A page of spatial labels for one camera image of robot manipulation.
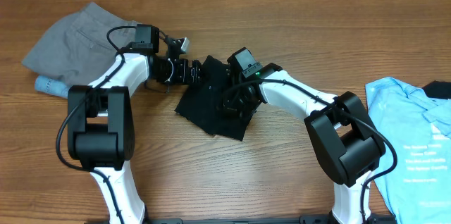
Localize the black polo shirt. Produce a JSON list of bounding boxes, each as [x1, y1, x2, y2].
[[175, 56, 250, 141]]

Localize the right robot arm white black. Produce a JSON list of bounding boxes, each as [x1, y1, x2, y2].
[[221, 48, 395, 223]]

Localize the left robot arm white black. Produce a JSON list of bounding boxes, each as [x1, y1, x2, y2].
[[56, 24, 202, 223]]

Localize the grey folded trousers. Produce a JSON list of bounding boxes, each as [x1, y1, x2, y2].
[[22, 2, 137, 86]]

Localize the dark navy garment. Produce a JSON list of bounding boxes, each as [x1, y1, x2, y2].
[[422, 81, 451, 99]]

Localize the light blue shirt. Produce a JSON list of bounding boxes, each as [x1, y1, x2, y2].
[[366, 77, 450, 223]]

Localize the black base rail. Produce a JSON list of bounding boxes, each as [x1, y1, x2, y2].
[[144, 213, 395, 224]]

